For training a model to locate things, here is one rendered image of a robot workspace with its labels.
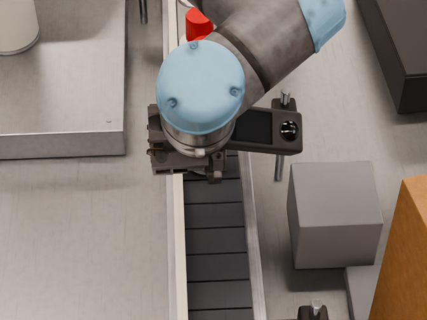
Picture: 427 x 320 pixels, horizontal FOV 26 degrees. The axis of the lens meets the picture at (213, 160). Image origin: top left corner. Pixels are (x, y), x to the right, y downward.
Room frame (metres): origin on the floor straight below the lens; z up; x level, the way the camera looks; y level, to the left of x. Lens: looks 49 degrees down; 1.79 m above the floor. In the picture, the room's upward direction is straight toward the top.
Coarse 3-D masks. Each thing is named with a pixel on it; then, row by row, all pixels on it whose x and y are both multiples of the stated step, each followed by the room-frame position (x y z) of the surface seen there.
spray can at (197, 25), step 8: (192, 8) 0.84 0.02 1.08; (192, 16) 0.83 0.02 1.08; (200, 16) 0.83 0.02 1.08; (192, 24) 0.82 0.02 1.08; (200, 24) 0.81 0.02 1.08; (208, 24) 0.82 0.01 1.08; (192, 32) 0.82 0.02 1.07; (200, 32) 0.81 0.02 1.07; (208, 32) 0.82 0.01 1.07; (184, 40) 0.83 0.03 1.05; (192, 40) 0.82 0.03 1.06
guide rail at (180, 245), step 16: (176, 16) 1.03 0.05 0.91; (176, 32) 0.99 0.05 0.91; (176, 176) 0.73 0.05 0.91; (176, 192) 0.70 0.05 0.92; (176, 208) 0.68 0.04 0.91; (176, 224) 0.65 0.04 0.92; (176, 240) 0.63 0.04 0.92; (176, 256) 0.61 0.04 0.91; (176, 272) 0.58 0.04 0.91; (176, 288) 0.56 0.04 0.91
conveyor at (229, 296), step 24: (192, 192) 0.73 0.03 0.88; (216, 192) 0.73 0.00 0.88; (240, 192) 0.73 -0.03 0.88; (192, 216) 0.69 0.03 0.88; (216, 216) 0.69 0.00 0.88; (240, 216) 0.69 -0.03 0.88; (192, 240) 0.65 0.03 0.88; (216, 240) 0.65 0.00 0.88; (240, 240) 0.65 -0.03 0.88; (192, 264) 0.62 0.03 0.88; (216, 264) 0.62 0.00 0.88; (240, 264) 0.62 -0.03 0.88; (192, 288) 0.59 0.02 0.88; (216, 288) 0.59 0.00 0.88; (240, 288) 0.59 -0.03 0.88; (192, 312) 0.55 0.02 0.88; (216, 312) 0.55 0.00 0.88; (240, 312) 0.55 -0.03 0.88
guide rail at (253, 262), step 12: (240, 156) 0.72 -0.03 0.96; (240, 168) 0.70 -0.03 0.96; (240, 180) 0.69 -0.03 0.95; (252, 192) 0.66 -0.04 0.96; (252, 204) 0.65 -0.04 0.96; (252, 216) 0.63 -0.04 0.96; (252, 228) 0.61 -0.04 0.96; (252, 240) 0.60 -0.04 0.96; (252, 252) 0.58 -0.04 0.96; (252, 264) 0.56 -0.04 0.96; (252, 276) 0.55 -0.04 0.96; (252, 288) 0.53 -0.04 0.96; (252, 300) 0.52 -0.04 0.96; (252, 312) 0.51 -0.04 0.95; (264, 312) 0.50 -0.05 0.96
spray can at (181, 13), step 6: (180, 0) 0.91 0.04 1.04; (186, 0) 0.91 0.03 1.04; (180, 6) 0.91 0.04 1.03; (186, 6) 0.90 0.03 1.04; (192, 6) 0.90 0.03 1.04; (180, 12) 0.91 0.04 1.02; (180, 18) 0.91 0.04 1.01; (180, 24) 0.91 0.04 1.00; (180, 30) 0.91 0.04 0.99; (180, 36) 0.91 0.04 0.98
